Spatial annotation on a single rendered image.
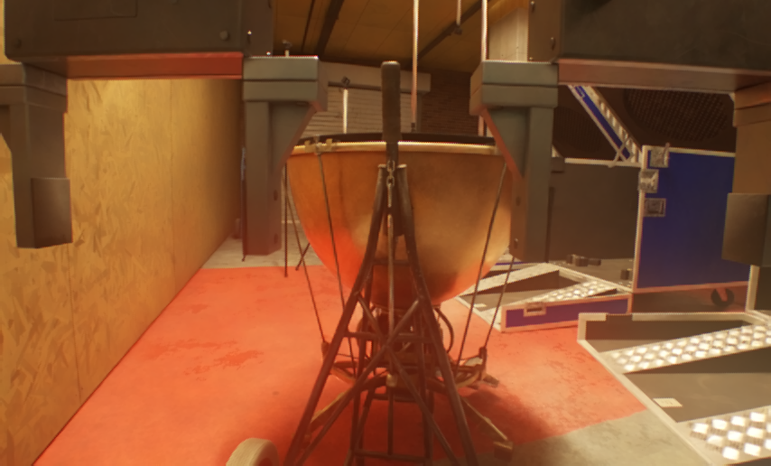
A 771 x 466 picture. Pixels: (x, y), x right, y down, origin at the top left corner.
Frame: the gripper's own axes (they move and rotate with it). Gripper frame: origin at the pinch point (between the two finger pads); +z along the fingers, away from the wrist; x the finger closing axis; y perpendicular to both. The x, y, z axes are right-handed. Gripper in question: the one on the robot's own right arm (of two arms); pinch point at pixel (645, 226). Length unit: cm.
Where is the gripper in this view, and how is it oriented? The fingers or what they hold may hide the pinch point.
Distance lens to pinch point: 25.4
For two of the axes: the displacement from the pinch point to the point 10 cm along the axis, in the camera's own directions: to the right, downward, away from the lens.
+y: -0.2, 0.9, -10.0
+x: 10.0, 0.2, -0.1
